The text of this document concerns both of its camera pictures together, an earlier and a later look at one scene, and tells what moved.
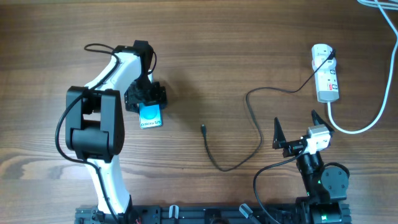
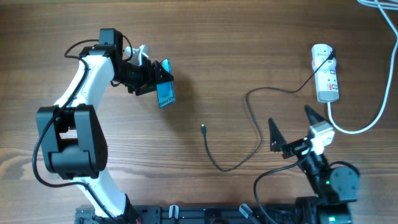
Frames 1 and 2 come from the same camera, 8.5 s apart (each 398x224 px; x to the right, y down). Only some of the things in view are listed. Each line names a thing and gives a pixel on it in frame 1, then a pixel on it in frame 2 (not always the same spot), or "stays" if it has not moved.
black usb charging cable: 257,121 stays
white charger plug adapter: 318,59 stays
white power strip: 326,74 stays
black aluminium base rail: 209,214 stays
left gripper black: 158,96 → 150,78
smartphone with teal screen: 150,116 → 165,90
